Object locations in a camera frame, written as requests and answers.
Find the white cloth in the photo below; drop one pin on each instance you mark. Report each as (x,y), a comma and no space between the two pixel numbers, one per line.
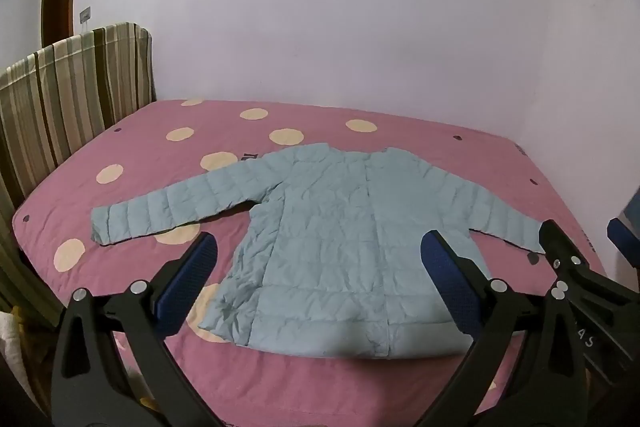
(12,347)

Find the wall switch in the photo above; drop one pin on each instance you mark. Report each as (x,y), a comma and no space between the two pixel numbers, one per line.
(85,14)

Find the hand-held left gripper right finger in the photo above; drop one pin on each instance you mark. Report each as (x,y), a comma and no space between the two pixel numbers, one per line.
(442,269)

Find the striped headboard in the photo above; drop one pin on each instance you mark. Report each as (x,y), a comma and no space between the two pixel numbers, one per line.
(55,107)

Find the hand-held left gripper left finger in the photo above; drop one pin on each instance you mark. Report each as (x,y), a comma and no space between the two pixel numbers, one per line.
(192,272)

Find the light blue puffer jacket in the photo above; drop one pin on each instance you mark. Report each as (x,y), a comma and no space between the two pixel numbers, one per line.
(330,237)

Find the pink dotted bed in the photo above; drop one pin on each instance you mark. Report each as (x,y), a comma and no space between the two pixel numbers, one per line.
(150,147)

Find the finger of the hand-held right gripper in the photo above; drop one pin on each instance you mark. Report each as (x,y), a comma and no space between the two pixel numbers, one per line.
(562,252)
(625,239)

